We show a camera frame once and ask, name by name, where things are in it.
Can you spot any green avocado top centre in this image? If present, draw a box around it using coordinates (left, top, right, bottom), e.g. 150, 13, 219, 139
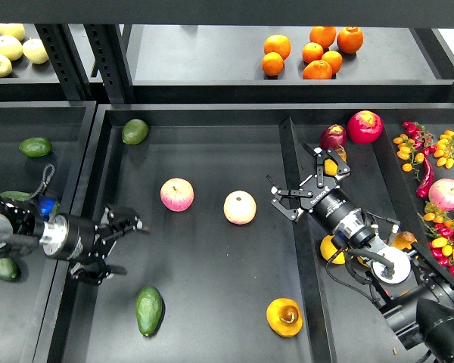
122, 119, 149, 145

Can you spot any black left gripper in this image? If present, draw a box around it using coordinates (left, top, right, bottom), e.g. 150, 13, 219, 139
40, 204, 151, 285

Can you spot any cherry tomato bunch upper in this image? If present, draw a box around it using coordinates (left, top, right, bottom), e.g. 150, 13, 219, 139
392, 121, 454, 182

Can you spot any black tray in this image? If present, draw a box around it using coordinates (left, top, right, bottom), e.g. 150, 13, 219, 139
33, 102, 454, 363
0, 101, 96, 362

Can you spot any yellow pear under arm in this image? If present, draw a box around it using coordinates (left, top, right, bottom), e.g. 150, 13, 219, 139
356, 256, 370, 268

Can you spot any orange top right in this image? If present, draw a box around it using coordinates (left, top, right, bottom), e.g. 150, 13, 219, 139
337, 26, 364, 54

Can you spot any orange top middle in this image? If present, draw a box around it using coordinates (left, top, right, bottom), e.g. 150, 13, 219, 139
309, 26, 337, 48

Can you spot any cherry tomato bunch lower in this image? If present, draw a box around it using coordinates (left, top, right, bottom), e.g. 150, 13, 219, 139
418, 202, 454, 277

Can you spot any small orange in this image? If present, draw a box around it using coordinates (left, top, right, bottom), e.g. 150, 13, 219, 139
321, 51, 344, 75
302, 42, 324, 64

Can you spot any green avocado upper left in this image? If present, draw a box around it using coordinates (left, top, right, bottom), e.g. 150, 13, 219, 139
19, 137, 52, 157

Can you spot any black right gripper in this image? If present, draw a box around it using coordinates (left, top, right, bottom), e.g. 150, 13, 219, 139
266, 143, 375, 248

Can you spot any dark avocado lower left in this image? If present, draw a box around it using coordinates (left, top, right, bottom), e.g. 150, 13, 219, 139
0, 258, 21, 281

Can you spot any small orange centre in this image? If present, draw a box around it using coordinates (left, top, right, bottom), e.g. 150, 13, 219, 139
302, 42, 324, 64

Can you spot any red chili pepper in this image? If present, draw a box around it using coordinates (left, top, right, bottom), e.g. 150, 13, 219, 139
415, 158, 434, 198

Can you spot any cherry tomato bunch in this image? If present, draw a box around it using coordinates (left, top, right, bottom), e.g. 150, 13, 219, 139
418, 202, 454, 277
392, 121, 454, 182

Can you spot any black centre tray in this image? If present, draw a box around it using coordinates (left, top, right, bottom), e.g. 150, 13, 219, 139
33, 102, 454, 363

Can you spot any orange lower left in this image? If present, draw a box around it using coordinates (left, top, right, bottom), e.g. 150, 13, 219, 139
261, 52, 285, 76

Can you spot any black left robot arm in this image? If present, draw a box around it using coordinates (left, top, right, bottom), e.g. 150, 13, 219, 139
0, 164, 149, 285

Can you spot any yellow pear lower left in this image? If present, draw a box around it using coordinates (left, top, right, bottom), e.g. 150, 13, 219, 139
319, 235, 345, 265

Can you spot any small orange right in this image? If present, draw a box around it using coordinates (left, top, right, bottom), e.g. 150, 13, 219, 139
321, 51, 344, 75

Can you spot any yellow pear brown top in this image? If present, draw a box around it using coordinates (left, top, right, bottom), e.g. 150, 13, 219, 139
391, 231, 418, 250

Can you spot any orange front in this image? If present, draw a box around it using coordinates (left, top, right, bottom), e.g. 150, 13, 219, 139
302, 60, 333, 79

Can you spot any pink apple right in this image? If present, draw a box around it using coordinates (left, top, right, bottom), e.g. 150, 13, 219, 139
428, 178, 454, 211

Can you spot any dark green upright avocado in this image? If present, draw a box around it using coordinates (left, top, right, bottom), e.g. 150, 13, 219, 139
48, 200, 61, 221

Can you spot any black left tray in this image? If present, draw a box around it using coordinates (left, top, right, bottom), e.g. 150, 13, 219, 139
0, 101, 96, 362

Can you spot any dark red onion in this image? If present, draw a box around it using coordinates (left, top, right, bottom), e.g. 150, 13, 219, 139
319, 124, 347, 150

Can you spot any black shelf frame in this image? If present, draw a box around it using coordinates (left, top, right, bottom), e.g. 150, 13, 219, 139
0, 0, 454, 105

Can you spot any pink red apple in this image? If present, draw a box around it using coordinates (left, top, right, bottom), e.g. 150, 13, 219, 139
160, 178, 194, 212

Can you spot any orange upper left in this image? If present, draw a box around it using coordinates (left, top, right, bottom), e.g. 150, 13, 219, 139
263, 34, 291, 60

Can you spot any yellow pear with stem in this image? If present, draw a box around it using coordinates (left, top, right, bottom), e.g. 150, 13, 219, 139
266, 297, 303, 337

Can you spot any pale yellow pear right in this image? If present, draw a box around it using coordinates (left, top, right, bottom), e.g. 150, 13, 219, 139
23, 38, 49, 64

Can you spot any yellow pear near onion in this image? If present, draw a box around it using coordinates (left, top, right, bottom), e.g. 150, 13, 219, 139
324, 145, 347, 176

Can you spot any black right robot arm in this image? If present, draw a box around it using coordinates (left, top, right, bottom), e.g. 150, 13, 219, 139
271, 144, 454, 362

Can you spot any large red apple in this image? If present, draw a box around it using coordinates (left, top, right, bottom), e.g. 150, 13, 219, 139
347, 110, 384, 144

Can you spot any pale pink apple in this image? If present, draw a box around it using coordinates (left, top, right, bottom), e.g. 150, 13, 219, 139
223, 191, 257, 225

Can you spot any pale yellow pear top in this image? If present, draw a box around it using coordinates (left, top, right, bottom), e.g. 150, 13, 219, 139
0, 23, 26, 42

